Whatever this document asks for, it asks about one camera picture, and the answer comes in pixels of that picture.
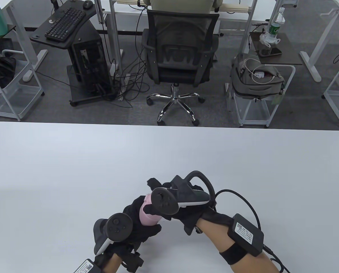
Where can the black right wrist sensor box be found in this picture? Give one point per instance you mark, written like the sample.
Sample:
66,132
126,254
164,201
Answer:
244,234

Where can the black bag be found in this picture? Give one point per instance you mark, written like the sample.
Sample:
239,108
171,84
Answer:
0,71

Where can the white cart with brown top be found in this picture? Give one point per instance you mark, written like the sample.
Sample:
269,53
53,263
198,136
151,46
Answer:
291,54

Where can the pink thermos cap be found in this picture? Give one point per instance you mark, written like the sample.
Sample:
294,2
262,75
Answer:
147,199

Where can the black right hand controller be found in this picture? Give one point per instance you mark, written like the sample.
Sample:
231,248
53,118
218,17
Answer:
163,200

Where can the person's left forearm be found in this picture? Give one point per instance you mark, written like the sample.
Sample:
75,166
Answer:
112,264

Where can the crumpled white plastic bag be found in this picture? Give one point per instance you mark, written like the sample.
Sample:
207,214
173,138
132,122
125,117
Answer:
267,39

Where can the black left hand controller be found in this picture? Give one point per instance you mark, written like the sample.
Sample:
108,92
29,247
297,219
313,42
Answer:
118,227

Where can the black computer tower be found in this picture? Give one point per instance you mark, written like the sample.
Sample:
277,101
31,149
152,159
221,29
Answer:
91,62

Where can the white desk with angled legs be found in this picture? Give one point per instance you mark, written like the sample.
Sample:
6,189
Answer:
28,45

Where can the person's right hand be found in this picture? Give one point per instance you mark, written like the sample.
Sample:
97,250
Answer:
192,216

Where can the black mesh office chair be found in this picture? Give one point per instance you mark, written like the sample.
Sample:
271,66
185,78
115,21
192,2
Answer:
180,68

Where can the pink thermos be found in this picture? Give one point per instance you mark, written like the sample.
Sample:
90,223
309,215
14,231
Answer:
149,219

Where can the black computer mouse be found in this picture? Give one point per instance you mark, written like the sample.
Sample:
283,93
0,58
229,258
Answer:
87,4

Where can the grey backpack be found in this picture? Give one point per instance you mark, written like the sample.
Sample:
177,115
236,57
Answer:
251,88

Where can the black hand controller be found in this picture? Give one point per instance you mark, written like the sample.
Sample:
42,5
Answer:
118,227
163,200

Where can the black left wrist mount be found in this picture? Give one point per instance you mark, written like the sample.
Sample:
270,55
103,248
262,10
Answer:
133,261

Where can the person's right forearm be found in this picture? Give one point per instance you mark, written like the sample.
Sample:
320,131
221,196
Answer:
217,236

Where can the black computer cart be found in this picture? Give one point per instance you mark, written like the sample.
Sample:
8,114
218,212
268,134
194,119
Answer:
38,37

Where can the black keyboard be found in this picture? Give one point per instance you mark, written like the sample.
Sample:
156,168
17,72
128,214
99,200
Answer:
64,24

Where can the black left wrist sensor box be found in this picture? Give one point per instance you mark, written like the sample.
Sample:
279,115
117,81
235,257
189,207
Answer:
85,267

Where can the white cart with black bag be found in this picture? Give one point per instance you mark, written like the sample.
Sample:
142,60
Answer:
13,99

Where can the black wrist sensor box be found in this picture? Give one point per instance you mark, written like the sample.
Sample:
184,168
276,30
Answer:
244,234
85,267

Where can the clear plastic bottle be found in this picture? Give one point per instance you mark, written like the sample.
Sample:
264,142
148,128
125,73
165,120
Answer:
275,27

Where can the white desk with straight legs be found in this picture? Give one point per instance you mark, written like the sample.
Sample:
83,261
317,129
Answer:
114,34

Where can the white desk with curved brace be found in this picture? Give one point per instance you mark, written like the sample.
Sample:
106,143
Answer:
314,59

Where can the black smartphone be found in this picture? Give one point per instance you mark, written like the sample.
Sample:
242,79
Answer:
270,52

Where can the person's left hand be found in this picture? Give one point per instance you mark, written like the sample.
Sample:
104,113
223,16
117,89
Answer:
141,234

